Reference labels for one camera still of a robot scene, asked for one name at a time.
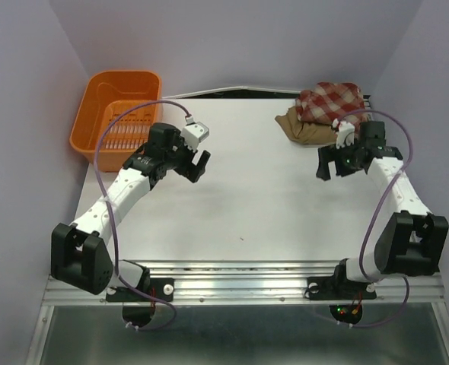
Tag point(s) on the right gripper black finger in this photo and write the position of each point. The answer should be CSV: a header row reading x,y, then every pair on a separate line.
x,y
325,156
341,164

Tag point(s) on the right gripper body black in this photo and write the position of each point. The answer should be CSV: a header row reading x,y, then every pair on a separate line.
x,y
351,151

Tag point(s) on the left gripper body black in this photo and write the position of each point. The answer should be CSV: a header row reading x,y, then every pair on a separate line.
x,y
180,159

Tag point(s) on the khaki brown skirt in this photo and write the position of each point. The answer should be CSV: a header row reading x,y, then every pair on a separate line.
x,y
304,133

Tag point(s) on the white patterned garment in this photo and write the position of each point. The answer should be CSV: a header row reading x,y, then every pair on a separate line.
x,y
328,101

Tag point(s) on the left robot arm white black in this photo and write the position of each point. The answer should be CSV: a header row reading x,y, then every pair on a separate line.
x,y
79,253

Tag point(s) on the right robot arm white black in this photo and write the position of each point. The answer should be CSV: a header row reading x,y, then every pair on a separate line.
x,y
413,238

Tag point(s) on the orange plastic basket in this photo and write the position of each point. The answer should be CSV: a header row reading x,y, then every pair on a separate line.
x,y
107,96

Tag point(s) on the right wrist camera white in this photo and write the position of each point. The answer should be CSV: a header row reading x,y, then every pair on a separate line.
x,y
345,133

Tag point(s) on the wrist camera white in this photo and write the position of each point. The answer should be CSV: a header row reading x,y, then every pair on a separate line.
x,y
193,134
345,133

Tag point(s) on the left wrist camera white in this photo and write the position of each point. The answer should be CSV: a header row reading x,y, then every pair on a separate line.
x,y
193,134

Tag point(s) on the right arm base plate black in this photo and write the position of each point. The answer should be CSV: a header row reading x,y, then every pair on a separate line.
x,y
327,288

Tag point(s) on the aluminium front rail frame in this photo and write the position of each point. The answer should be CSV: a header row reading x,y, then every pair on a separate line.
x,y
221,283

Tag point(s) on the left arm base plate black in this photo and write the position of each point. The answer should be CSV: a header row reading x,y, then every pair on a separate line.
x,y
161,288

